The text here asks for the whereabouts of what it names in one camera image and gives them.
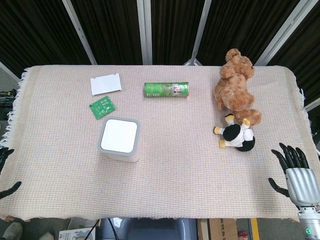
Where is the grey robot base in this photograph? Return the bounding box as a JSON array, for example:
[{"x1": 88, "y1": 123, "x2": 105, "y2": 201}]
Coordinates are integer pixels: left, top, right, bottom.
[{"x1": 98, "y1": 217, "x2": 198, "y2": 240}]

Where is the white square box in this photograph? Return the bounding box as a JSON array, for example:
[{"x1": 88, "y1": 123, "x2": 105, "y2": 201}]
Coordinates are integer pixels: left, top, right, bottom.
[{"x1": 97, "y1": 116, "x2": 141, "y2": 163}]

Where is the green snack packet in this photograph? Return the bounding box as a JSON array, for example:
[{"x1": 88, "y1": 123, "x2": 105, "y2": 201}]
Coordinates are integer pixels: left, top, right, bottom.
[{"x1": 89, "y1": 95, "x2": 117, "y2": 121}]

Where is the black white penguin plush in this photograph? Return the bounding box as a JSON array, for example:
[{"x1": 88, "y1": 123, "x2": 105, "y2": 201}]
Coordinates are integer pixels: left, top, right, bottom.
[{"x1": 213, "y1": 113, "x2": 256, "y2": 153}]

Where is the white shoe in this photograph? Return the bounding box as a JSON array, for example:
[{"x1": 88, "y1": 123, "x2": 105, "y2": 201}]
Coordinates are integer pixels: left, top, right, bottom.
[{"x1": 2, "y1": 221, "x2": 24, "y2": 240}]

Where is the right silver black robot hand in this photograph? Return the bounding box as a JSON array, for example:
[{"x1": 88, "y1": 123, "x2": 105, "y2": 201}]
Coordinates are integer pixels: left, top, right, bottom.
[{"x1": 268, "y1": 142, "x2": 320, "y2": 208}]

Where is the black cable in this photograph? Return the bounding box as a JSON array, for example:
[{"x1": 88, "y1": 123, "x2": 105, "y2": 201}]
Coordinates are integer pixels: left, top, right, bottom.
[{"x1": 90, "y1": 217, "x2": 119, "y2": 240}]

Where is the white flat card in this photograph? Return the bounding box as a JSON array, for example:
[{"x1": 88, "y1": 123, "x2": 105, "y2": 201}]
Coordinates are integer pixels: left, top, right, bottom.
[{"x1": 90, "y1": 73, "x2": 123, "y2": 96}]

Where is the brown cardboard box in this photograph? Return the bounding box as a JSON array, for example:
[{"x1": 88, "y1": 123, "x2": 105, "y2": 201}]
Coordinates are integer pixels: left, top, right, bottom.
[{"x1": 197, "y1": 218, "x2": 239, "y2": 240}]

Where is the printed paper booklet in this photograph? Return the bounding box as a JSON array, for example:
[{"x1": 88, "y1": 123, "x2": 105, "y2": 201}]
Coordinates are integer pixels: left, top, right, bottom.
[{"x1": 58, "y1": 226, "x2": 97, "y2": 240}]

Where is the brown teddy bear plush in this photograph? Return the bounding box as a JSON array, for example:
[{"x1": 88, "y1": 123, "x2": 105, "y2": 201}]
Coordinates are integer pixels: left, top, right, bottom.
[{"x1": 213, "y1": 48, "x2": 263, "y2": 125}]

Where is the beige woven tablecloth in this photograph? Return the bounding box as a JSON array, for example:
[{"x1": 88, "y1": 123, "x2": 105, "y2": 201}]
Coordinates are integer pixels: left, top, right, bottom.
[{"x1": 0, "y1": 64, "x2": 314, "y2": 222}]

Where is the green cylindrical chip can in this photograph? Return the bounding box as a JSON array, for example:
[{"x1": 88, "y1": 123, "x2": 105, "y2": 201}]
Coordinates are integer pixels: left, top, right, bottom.
[{"x1": 143, "y1": 81, "x2": 190, "y2": 100}]

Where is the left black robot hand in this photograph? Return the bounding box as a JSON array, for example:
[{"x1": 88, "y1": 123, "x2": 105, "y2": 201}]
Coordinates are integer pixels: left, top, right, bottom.
[{"x1": 0, "y1": 147, "x2": 23, "y2": 201}]

